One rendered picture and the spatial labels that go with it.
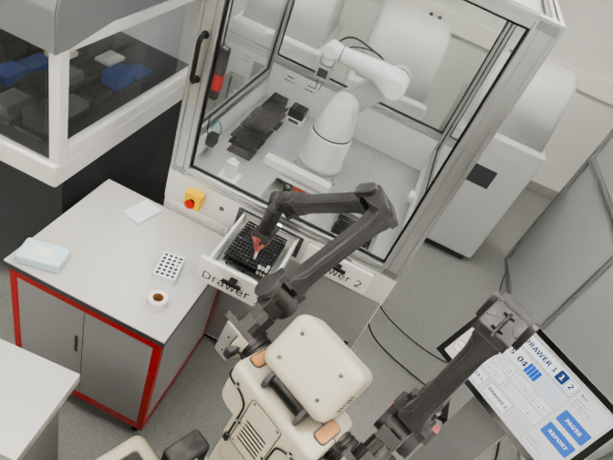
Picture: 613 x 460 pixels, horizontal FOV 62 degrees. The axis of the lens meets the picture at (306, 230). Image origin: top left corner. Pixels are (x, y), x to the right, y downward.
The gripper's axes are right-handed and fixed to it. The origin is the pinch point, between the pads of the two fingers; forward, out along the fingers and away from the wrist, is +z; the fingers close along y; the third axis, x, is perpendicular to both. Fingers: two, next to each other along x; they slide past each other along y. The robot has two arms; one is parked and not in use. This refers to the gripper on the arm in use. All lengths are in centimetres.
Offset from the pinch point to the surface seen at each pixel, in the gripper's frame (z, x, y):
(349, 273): 6.3, 32.2, -25.7
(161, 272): 20.6, -24.7, 16.7
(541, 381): -17, 103, -3
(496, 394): -6, 94, 1
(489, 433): 15, 105, -3
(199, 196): 7.2, -34.6, -14.9
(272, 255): 7.4, 3.8, -10.1
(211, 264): 7.4, -9.8, 12.3
